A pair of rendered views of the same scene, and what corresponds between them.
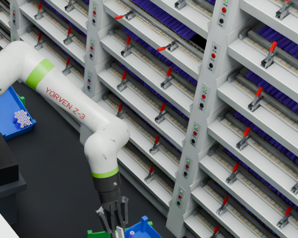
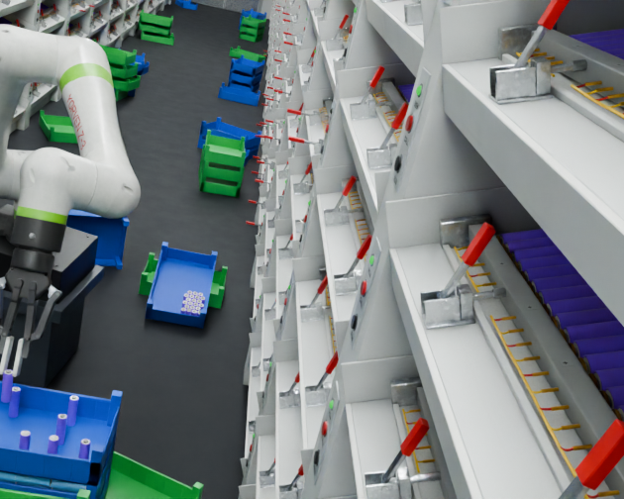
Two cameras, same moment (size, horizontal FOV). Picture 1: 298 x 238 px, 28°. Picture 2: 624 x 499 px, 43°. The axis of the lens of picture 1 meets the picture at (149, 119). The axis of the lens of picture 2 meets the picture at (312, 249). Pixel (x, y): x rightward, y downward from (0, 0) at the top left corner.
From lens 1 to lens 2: 1.55 m
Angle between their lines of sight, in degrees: 37
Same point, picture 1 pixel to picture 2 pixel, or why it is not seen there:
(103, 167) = (27, 195)
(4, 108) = (187, 286)
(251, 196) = (294, 437)
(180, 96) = not seen: hidden behind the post
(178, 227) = not seen: outside the picture
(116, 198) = (27, 266)
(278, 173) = (321, 368)
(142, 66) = (303, 206)
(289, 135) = (339, 263)
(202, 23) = not seen: hidden behind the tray
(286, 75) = (371, 129)
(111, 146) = (54, 165)
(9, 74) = (27, 49)
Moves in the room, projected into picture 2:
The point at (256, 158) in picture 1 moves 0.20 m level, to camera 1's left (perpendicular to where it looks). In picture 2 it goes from (311, 339) to (236, 287)
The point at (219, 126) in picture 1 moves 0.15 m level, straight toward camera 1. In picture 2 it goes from (312, 286) to (249, 294)
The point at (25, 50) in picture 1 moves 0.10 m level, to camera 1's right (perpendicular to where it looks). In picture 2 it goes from (82, 46) to (107, 57)
